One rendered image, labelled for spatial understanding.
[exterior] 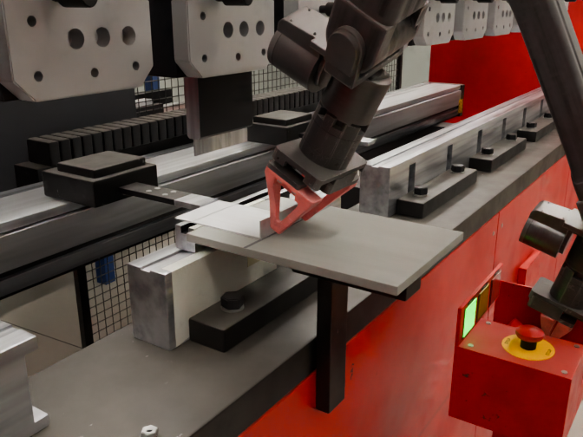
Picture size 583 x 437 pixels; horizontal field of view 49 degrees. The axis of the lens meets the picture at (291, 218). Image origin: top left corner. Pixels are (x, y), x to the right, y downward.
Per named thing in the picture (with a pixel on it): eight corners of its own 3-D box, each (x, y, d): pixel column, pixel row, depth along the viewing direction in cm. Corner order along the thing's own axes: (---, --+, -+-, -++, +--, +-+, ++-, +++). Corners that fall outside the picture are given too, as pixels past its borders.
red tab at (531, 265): (523, 295, 162) (527, 269, 160) (515, 293, 163) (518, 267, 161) (538, 275, 174) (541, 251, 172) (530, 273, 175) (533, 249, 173)
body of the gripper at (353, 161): (267, 159, 68) (294, 100, 64) (319, 143, 76) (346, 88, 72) (313, 196, 66) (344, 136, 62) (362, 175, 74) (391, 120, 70)
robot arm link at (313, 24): (360, 44, 55) (417, 6, 60) (263, -20, 59) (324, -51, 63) (334, 140, 65) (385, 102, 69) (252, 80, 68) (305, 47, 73)
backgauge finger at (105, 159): (177, 229, 79) (175, 190, 78) (43, 196, 93) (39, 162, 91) (238, 205, 89) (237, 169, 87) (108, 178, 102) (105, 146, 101)
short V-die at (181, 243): (195, 252, 76) (193, 229, 75) (176, 247, 78) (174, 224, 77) (289, 209, 92) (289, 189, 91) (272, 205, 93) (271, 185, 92)
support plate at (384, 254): (396, 296, 60) (397, 286, 60) (186, 241, 74) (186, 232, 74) (463, 239, 74) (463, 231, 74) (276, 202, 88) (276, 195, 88)
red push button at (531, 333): (538, 361, 90) (541, 338, 89) (509, 353, 92) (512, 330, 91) (545, 348, 93) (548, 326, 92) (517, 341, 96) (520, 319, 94)
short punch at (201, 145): (201, 157, 75) (197, 73, 72) (188, 154, 76) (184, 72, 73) (252, 142, 83) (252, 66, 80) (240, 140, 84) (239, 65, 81)
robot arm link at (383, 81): (380, 78, 60) (406, 73, 65) (324, 41, 63) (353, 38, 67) (348, 139, 64) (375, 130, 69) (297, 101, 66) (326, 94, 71)
